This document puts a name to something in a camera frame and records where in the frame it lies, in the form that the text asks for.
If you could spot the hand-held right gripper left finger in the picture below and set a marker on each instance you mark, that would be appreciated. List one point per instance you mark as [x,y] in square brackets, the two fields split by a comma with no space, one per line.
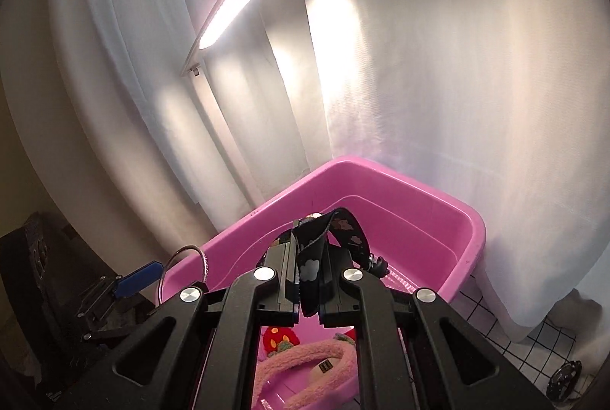
[279,295]

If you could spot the black studded wristband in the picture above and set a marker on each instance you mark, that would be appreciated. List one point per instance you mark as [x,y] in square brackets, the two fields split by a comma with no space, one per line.
[564,379]

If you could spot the pink plastic bin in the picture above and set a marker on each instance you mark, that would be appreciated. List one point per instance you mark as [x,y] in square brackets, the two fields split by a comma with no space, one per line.
[405,224]

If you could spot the large silver bangle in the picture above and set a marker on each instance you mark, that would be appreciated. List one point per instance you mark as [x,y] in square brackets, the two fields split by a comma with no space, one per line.
[206,264]

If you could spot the pink fluffy strawberry headband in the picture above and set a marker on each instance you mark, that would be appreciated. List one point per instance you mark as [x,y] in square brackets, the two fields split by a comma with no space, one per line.
[295,355]

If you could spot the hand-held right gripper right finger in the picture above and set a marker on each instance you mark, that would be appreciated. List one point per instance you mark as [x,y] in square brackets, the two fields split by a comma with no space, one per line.
[340,300]

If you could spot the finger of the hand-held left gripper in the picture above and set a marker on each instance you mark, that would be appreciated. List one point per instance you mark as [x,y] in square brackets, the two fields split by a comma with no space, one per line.
[124,319]
[138,279]

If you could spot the white sheer curtain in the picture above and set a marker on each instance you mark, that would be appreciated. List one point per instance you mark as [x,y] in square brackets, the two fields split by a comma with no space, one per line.
[452,81]

